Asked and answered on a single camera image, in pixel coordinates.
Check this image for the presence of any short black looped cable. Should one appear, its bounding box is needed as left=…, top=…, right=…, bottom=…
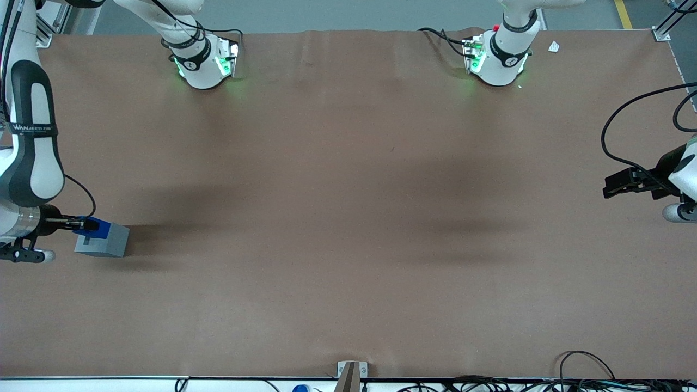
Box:
left=672, top=89, right=697, bottom=133

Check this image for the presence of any brown table cover mat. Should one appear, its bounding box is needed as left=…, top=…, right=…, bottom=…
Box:
left=0, top=27, right=697, bottom=381

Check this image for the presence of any black left arm base cable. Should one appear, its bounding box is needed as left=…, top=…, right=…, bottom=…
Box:
left=418, top=27, right=472, bottom=58

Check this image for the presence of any black cable bundle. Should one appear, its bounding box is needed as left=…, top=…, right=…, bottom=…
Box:
left=400, top=375, right=697, bottom=392

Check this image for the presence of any black arm base cable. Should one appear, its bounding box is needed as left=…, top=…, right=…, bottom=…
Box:
left=150, top=0, right=244, bottom=51
left=418, top=27, right=472, bottom=58

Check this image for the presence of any gray metal camera bracket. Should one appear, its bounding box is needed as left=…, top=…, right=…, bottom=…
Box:
left=334, top=360, right=369, bottom=392

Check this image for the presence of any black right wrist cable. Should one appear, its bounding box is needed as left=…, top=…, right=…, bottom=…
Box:
left=62, top=174, right=97, bottom=220

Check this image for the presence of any black right arm base cable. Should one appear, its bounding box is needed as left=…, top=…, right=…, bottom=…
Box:
left=150, top=0, right=244, bottom=51

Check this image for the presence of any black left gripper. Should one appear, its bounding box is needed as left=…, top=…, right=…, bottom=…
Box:
left=603, top=143, right=688, bottom=200

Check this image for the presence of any gray square base block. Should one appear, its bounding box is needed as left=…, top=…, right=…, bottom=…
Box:
left=74, top=221, right=131, bottom=258

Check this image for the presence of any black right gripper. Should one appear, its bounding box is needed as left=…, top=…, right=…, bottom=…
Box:
left=36, top=205, right=100, bottom=237

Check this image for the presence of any aluminium frame post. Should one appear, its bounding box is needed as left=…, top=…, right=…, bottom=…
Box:
left=34, top=0, right=75, bottom=49
left=652, top=0, right=697, bottom=43

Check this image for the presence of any long black left wrist cable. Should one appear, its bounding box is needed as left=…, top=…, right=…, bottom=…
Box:
left=601, top=82, right=697, bottom=183

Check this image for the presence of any black arched cable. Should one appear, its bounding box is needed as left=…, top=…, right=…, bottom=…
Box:
left=558, top=351, right=616, bottom=382

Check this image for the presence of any blue plastic part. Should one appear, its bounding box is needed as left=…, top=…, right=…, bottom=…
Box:
left=74, top=217, right=113, bottom=243

